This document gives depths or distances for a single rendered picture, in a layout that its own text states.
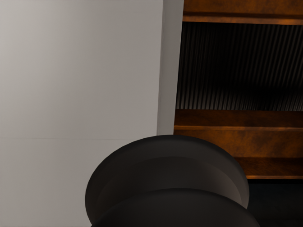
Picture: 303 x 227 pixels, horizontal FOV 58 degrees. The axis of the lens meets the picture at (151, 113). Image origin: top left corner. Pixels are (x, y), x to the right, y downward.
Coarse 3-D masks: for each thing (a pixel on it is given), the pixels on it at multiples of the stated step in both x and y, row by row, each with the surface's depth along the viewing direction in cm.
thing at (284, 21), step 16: (192, 0) 31; (208, 0) 31; (224, 0) 31; (240, 0) 31; (256, 0) 31; (272, 0) 31; (288, 0) 31; (192, 16) 27; (208, 16) 28; (224, 16) 28; (240, 16) 28; (256, 16) 29; (272, 16) 29; (288, 16) 30
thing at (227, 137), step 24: (192, 120) 34; (216, 120) 35; (240, 120) 35; (264, 120) 35; (288, 120) 35; (216, 144) 39; (240, 144) 40; (264, 144) 40; (288, 144) 40; (264, 168) 38; (288, 168) 38
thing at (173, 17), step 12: (168, 0) 16; (180, 0) 17; (168, 12) 16; (180, 12) 17; (168, 24) 16; (180, 24) 18; (168, 36) 17; (180, 36) 18; (168, 48) 17; (168, 60) 17; (168, 72) 18; (168, 84) 18; (168, 96) 19; (168, 108) 20; (168, 120) 21; (168, 132) 21
